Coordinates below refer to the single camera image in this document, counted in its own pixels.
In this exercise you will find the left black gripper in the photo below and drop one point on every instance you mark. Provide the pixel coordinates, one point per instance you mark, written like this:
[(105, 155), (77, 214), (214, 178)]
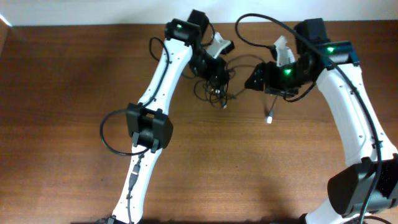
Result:
[(216, 74)]

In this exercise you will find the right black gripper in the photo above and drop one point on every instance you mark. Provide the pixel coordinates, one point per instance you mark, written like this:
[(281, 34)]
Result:
[(259, 78)]

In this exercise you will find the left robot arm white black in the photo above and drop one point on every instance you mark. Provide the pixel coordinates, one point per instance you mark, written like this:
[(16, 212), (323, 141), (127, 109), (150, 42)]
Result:
[(148, 122)]

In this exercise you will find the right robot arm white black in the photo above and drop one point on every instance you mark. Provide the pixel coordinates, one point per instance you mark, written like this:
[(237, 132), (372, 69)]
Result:
[(368, 185)]

